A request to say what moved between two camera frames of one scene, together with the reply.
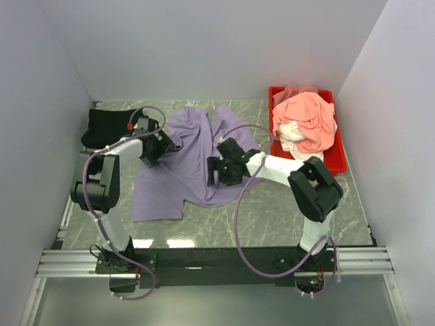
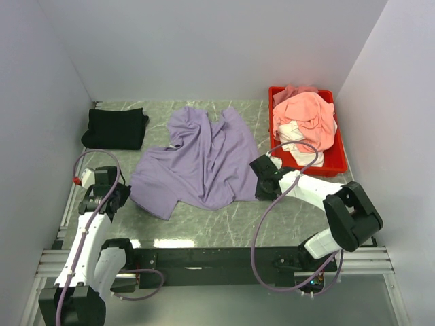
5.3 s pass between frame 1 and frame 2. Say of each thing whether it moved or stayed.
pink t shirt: stayed
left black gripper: moved
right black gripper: moved
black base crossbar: stayed
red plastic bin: stayed
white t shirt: stayed
